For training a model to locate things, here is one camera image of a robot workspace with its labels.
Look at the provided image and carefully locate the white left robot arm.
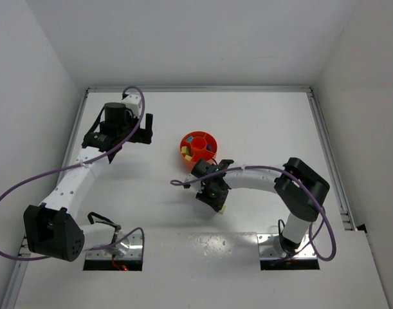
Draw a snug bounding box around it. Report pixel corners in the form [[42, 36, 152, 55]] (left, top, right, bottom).
[[23, 95, 153, 261]]

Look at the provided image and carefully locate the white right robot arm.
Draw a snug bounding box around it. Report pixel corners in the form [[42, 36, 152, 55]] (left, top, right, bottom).
[[190, 158, 330, 255]]

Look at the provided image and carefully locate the orange round divided container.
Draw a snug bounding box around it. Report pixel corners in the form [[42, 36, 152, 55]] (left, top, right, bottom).
[[179, 131, 218, 171]]

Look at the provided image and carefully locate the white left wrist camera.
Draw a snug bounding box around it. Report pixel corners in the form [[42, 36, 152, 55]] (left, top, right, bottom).
[[121, 93, 142, 118]]

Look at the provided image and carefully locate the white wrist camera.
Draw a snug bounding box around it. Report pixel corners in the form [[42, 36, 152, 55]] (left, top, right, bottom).
[[121, 93, 142, 118], [185, 174, 198, 186]]

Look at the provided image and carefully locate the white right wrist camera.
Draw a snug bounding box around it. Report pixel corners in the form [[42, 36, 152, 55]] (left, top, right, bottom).
[[185, 174, 198, 186]]

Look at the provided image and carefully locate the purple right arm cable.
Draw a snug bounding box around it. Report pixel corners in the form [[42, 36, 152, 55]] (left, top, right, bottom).
[[169, 165, 336, 261]]

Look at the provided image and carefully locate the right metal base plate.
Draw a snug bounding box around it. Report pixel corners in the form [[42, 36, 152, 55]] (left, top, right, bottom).
[[257, 234, 318, 261]]

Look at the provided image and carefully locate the metal base plate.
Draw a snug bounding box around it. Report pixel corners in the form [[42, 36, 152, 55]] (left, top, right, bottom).
[[85, 232, 143, 261], [257, 234, 318, 261]]

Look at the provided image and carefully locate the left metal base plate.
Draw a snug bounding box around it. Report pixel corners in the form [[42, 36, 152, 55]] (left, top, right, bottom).
[[85, 232, 143, 261]]

